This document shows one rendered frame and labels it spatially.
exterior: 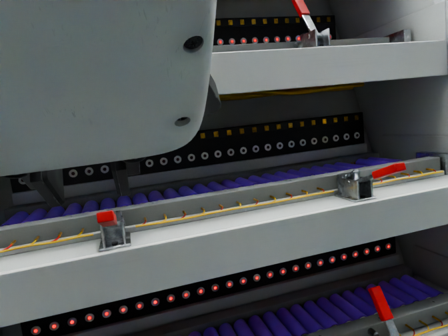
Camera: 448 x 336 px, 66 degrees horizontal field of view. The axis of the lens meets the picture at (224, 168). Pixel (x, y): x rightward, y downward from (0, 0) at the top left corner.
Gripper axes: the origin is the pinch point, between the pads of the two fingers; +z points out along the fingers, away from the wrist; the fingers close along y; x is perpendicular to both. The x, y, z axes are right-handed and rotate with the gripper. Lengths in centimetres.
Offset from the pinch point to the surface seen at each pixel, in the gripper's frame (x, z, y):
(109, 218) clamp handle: -0.7, 8.5, 0.3
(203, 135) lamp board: 15.0, 26.9, 13.7
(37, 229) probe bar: 2.4, 18.4, -7.0
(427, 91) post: 12.5, 17.0, 44.8
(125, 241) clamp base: -1.2, 14.9, 1.0
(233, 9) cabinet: 40, 27, 25
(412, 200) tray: -2.8, 14.7, 32.2
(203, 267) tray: -4.8, 16.0, 7.7
